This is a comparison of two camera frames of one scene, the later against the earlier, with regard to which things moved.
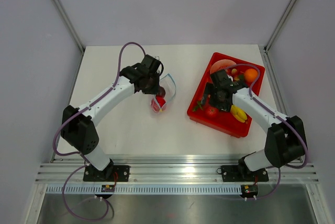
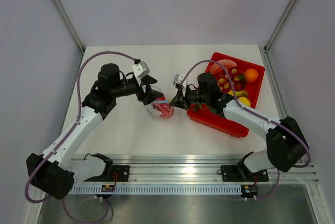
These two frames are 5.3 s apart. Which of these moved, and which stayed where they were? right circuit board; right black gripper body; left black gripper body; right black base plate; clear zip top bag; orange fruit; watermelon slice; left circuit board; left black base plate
Moved: right black gripper body; clear zip top bag; left black gripper body
Stayed: orange fruit; watermelon slice; left black base plate; right circuit board; right black base plate; left circuit board
